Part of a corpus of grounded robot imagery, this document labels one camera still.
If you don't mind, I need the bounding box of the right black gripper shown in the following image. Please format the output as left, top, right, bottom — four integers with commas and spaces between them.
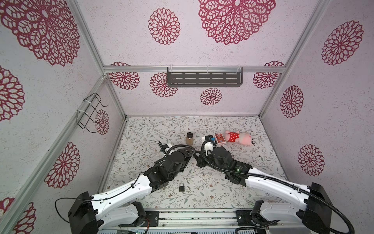
192, 150, 228, 176

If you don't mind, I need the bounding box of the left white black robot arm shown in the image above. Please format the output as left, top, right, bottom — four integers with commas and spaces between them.
66, 144, 196, 234

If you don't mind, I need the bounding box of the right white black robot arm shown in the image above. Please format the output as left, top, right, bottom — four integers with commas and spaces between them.
194, 136, 355, 234

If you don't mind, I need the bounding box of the red playing card box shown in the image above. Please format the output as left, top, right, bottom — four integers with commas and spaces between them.
215, 133, 226, 145

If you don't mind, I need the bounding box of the black padlock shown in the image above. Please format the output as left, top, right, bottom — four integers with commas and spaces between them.
179, 183, 185, 192

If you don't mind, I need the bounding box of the pink plush toy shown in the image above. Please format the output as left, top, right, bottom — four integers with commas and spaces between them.
225, 131, 255, 146

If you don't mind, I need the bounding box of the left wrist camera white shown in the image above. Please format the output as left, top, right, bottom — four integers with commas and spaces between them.
158, 142, 172, 154

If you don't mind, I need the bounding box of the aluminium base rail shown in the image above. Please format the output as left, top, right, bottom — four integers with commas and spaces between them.
96, 208, 322, 234

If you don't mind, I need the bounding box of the dark grey wall shelf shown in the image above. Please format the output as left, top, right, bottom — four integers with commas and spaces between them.
167, 67, 243, 88

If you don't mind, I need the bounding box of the black wire wall rack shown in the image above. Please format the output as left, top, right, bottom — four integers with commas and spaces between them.
76, 92, 109, 134

